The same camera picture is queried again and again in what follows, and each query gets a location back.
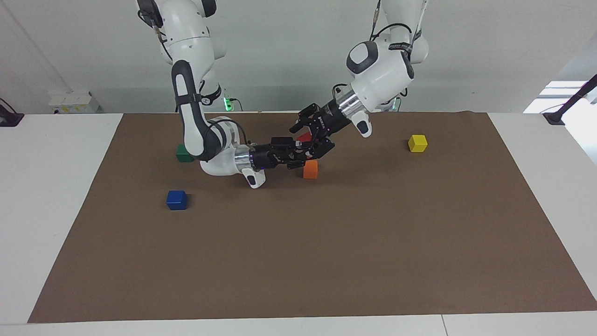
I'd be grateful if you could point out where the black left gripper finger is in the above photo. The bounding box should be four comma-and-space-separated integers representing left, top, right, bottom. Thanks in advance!
311, 137, 336, 161
289, 111, 313, 134

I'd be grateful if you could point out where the yellow wooden block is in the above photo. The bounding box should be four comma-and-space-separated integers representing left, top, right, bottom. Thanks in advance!
408, 134, 429, 154

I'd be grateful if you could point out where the blue wooden block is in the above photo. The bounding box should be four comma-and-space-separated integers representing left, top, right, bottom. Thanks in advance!
166, 190, 189, 211

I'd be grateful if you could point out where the brown table mat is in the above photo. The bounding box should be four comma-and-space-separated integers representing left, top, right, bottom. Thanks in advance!
28, 112, 597, 324

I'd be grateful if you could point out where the black slanted stand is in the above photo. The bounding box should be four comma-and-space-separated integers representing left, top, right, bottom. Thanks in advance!
543, 74, 597, 126

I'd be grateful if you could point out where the black table clamp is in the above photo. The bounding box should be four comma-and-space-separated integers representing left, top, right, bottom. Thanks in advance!
0, 98, 25, 128

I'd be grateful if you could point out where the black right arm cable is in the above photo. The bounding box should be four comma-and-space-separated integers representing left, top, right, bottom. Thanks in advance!
212, 119, 253, 146

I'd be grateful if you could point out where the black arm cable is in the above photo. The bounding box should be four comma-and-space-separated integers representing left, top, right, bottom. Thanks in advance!
370, 0, 426, 53
212, 119, 253, 146

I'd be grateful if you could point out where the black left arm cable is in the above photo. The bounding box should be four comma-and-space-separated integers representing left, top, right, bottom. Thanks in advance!
370, 0, 426, 53

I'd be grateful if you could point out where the white wall power box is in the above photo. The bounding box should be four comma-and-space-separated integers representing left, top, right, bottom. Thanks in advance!
49, 91, 100, 114

